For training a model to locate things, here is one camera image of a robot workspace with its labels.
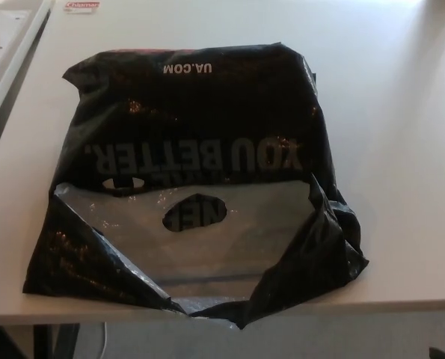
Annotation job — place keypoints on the black printed plastic shopping bag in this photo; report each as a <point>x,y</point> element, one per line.
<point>192,123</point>

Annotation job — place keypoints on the white neighbouring desk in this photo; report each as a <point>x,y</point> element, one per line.
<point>5,41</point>

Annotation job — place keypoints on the dark table leg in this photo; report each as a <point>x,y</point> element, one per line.
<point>55,344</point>

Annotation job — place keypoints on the red and white label sticker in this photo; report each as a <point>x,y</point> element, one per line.
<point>82,6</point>

